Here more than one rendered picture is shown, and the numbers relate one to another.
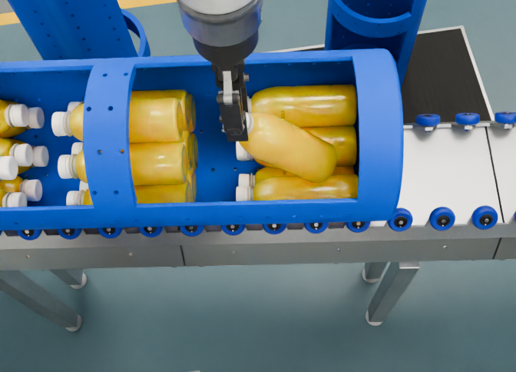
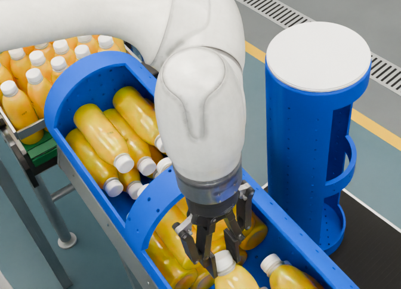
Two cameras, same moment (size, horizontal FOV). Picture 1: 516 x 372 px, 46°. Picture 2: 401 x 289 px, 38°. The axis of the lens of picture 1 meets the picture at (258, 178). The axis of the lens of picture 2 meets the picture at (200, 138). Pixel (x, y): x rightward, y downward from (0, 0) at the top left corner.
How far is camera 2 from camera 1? 0.43 m
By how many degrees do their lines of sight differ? 33
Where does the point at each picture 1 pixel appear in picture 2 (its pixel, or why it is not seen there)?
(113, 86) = not seen: hidden behind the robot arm
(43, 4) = (275, 97)
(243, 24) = (194, 192)
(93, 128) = (159, 183)
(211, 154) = not seen: hidden behind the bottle
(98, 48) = (295, 152)
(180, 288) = not seen: outside the picture
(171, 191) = (175, 266)
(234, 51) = (194, 205)
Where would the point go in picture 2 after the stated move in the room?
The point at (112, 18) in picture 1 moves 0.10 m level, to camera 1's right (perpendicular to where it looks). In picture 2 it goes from (318, 141) to (345, 162)
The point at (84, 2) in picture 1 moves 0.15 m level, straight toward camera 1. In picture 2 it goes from (301, 117) to (277, 156)
